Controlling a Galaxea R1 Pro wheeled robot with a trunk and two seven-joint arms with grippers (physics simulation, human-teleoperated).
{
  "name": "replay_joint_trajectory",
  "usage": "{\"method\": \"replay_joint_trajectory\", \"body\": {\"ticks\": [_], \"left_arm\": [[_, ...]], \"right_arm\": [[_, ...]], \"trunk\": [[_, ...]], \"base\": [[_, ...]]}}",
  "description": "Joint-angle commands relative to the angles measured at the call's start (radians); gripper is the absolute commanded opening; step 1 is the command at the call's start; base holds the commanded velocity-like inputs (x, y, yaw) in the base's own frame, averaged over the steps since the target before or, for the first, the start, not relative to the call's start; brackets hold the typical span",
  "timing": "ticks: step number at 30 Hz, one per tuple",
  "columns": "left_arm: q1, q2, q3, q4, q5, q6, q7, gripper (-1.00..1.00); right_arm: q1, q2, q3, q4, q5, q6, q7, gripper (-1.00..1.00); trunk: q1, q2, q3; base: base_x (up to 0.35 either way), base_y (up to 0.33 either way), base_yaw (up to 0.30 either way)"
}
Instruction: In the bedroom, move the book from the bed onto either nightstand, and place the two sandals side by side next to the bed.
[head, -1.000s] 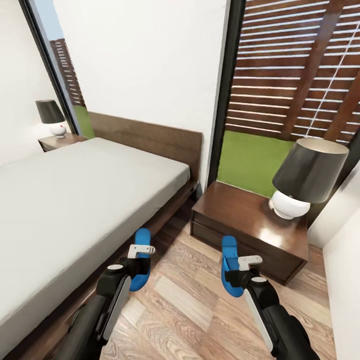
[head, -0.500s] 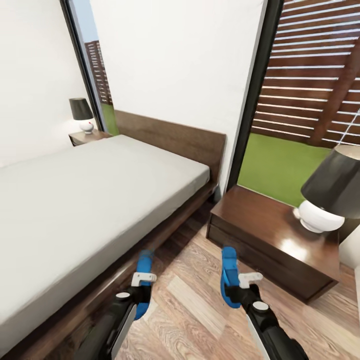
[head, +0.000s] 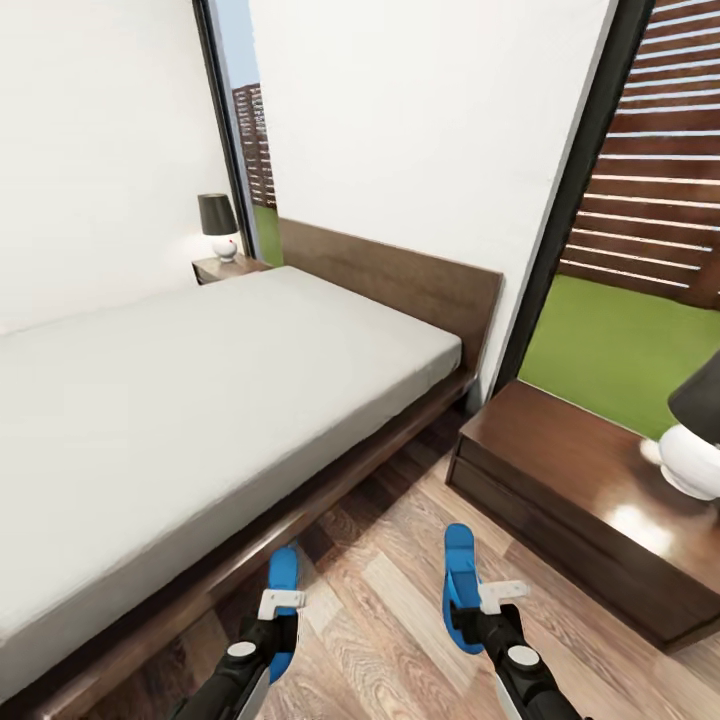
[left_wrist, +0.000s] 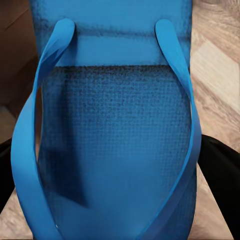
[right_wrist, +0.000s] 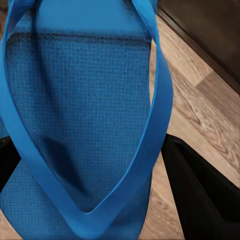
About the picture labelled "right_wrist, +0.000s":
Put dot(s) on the sandal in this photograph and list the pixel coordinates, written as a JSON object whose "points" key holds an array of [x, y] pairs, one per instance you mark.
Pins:
{"points": [[75, 100]]}

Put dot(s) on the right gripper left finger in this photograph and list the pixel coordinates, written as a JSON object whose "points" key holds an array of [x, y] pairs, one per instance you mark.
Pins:
{"points": [[9, 159]]}

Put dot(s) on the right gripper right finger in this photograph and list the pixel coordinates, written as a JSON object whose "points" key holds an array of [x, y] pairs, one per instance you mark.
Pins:
{"points": [[207, 202]]}

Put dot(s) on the nightstand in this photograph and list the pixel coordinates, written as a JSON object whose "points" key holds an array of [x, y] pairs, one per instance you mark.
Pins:
{"points": [[212, 29]]}

